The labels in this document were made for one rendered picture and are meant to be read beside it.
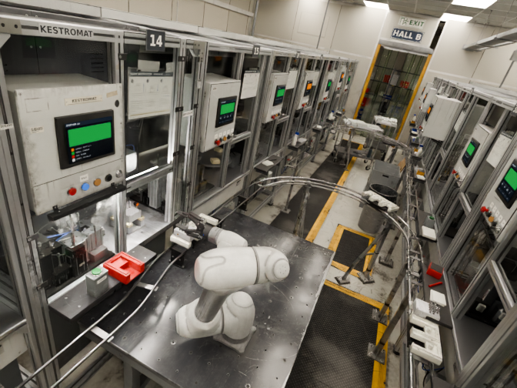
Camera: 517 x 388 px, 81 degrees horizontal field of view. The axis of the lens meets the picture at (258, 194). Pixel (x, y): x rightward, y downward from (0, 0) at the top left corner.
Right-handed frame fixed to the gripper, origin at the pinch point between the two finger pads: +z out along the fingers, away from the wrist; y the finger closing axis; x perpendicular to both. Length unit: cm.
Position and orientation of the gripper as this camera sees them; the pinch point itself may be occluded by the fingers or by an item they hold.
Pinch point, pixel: (181, 219)
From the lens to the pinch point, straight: 178.1
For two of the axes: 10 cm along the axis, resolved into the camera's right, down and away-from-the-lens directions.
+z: -9.0, -3.4, 2.9
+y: 1.8, -8.7, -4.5
